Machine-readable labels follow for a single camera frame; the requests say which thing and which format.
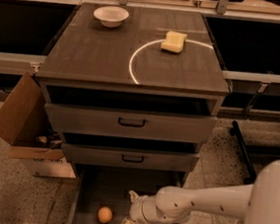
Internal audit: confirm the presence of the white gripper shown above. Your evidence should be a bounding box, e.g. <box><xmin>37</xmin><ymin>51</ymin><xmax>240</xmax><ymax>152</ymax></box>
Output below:
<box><xmin>120</xmin><ymin>190</ymin><xmax>160</xmax><ymax>224</ymax></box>

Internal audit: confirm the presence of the orange fruit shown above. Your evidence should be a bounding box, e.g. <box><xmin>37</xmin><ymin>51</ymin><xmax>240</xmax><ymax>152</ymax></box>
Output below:
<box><xmin>98</xmin><ymin>206</ymin><xmax>113</xmax><ymax>224</ymax></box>

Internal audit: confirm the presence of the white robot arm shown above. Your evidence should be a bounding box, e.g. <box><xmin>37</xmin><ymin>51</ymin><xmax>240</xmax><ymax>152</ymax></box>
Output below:
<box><xmin>121</xmin><ymin>159</ymin><xmax>280</xmax><ymax>224</ymax></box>

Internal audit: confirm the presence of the open bottom drawer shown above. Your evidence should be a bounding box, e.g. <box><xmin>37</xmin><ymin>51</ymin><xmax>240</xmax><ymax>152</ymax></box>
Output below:
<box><xmin>68</xmin><ymin>166</ymin><xmax>181</xmax><ymax>224</ymax></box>

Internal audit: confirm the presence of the grey drawer cabinet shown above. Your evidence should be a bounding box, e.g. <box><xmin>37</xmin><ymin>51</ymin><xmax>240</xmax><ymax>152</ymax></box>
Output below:
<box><xmin>26</xmin><ymin>0</ymin><xmax>239</xmax><ymax>192</ymax></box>

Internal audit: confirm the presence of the brown cardboard box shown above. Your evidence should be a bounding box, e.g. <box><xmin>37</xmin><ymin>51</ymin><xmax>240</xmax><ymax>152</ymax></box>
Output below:
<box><xmin>0</xmin><ymin>73</ymin><xmax>76</xmax><ymax>179</ymax></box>

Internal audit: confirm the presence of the yellow sponge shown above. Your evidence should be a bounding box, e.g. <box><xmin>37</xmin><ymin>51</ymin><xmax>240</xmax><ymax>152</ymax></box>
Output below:
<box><xmin>161</xmin><ymin>31</ymin><xmax>187</xmax><ymax>53</ymax></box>

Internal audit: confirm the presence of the white bowl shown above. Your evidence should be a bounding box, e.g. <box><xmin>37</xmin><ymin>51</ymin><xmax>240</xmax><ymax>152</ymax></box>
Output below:
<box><xmin>93</xmin><ymin>6</ymin><xmax>129</xmax><ymax>28</ymax></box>

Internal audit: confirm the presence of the middle drawer with handle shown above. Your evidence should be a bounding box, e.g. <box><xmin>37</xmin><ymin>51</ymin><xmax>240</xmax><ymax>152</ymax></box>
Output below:
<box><xmin>61</xmin><ymin>143</ymin><xmax>199</xmax><ymax>172</ymax></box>

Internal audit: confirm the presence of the drawer with handle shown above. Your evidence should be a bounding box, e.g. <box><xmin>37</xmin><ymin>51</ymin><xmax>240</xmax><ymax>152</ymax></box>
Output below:
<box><xmin>44</xmin><ymin>103</ymin><xmax>217</xmax><ymax>143</ymax></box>
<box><xmin>61</xmin><ymin>143</ymin><xmax>199</xmax><ymax>172</ymax></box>

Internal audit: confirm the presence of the top drawer with handle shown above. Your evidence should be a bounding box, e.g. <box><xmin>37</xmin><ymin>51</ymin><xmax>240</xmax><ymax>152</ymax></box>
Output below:
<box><xmin>44</xmin><ymin>103</ymin><xmax>217</xmax><ymax>143</ymax></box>

